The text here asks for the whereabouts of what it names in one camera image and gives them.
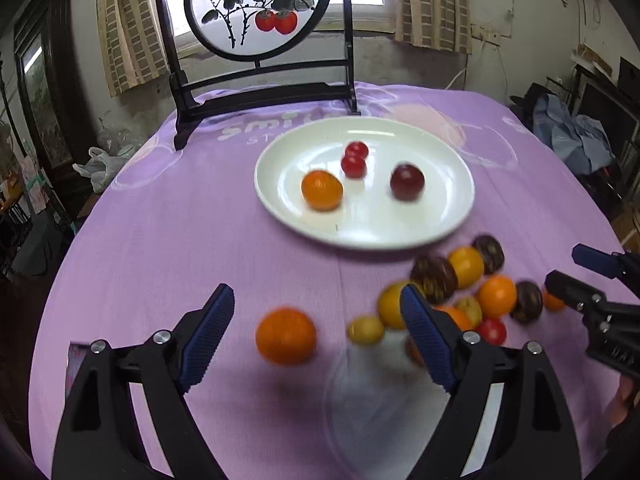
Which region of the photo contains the dark wooden cabinet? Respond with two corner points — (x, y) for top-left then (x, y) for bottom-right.
(12, 0), (81, 181)

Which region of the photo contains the smartphone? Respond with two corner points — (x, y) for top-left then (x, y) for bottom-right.
(65, 342), (88, 406)

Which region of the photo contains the purple printed tablecloth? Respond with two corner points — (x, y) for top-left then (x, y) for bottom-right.
(27, 84), (626, 480)

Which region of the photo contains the round painted screen black stand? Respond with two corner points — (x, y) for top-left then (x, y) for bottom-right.
(150, 0), (361, 151)

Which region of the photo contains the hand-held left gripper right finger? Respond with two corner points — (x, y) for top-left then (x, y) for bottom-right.
(399, 283), (583, 480)

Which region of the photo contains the dark red plum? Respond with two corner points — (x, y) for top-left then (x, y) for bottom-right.
(390, 162), (426, 202)

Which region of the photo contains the small yellow-orange citrus fruit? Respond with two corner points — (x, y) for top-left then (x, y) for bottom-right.
(446, 246), (486, 290)

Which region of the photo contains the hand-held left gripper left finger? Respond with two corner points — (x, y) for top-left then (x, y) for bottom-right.
(51, 283), (236, 480)

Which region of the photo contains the dark purple passion fruit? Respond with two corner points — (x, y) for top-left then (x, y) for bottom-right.
(471, 234), (506, 275)
(410, 256), (459, 305)
(510, 281), (544, 324)

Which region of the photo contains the small yellow fruit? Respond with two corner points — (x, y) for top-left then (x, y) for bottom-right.
(452, 295), (483, 327)

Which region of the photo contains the beige checked curtain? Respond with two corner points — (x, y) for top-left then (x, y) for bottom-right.
(96, 0), (171, 98)
(392, 0), (473, 56)

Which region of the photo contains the person's right hand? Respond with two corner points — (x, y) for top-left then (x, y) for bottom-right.
(606, 374), (640, 428)

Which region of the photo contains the blue clothes pile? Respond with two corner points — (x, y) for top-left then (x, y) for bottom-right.
(532, 92), (617, 176)

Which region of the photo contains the white oval plate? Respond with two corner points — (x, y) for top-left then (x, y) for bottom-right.
(254, 116), (476, 251)

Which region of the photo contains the white cable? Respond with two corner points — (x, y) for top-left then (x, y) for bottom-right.
(442, 67), (468, 92)

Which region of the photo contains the person's right forearm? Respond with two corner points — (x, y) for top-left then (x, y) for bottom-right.
(606, 417), (640, 453)

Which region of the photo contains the large orange tangerine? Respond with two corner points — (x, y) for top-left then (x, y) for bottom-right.
(255, 307), (317, 366)

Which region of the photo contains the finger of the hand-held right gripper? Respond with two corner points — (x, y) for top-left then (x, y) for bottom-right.
(571, 243), (640, 287)
(544, 269), (609, 314)

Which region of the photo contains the pale yellow longan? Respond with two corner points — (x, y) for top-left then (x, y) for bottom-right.
(346, 315), (386, 346)

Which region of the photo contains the white plastic bag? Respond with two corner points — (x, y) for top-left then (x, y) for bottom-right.
(72, 146), (132, 195)

